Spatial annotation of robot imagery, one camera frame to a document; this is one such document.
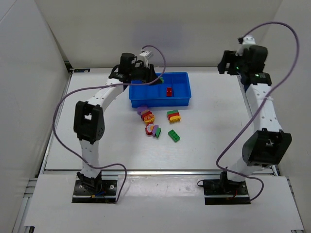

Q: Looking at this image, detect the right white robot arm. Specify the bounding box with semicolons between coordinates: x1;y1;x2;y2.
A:
217;45;292;185

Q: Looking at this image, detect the aluminium frame rail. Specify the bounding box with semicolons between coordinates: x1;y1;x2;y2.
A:
43;169;277;176

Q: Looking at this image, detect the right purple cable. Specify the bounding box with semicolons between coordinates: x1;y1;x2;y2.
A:
215;21;299;201

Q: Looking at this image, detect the red flower lego brick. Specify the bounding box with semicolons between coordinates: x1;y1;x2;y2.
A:
145;123;155;136

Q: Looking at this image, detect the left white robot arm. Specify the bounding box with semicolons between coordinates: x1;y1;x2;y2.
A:
73;50;161;193

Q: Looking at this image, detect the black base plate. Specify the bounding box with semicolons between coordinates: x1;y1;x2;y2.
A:
197;179;251;205
71;179;118;204

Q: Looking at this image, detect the green red yellow lego stack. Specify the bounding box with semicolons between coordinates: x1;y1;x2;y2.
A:
166;110;181;124

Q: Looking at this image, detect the purple cable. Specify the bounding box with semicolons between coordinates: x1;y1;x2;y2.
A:
52;45;167;204
215;21;299;201

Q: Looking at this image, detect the red half-round lego brick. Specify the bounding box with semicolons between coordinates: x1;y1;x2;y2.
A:
141;111;152;120

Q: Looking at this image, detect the purple green lego stack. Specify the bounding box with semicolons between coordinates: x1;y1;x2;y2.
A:
152;125;161;138

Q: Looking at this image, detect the yellow orange butterfly lego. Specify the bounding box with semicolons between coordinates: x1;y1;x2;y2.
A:
143;114;155;125

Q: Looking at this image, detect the blue divided plastic bin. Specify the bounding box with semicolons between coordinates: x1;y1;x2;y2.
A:
129;72;191;108

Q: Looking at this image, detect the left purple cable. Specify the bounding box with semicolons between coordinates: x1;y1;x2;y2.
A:
52;45;167;204

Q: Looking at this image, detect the green 2x4 lego brick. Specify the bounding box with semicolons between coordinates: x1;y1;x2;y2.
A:
168;130;180;142

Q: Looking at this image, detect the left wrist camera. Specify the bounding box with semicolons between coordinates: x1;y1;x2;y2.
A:
139;50;153;67

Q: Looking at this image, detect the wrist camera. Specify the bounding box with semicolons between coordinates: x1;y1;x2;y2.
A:
236;35;256;56
139;50;153;67

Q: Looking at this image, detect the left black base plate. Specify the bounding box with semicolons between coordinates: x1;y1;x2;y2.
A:
71;179;118;204

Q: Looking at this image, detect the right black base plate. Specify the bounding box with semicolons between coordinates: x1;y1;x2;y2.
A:
197;179;251;205

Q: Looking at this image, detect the red 2x4 lego brick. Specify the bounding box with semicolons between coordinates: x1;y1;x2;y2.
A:
166;87;173;98

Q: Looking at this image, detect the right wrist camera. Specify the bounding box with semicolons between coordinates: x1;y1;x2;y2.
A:
236;35;256;56

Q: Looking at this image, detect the purple rounded lego brick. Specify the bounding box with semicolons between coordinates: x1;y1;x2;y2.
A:
137;105;148;115

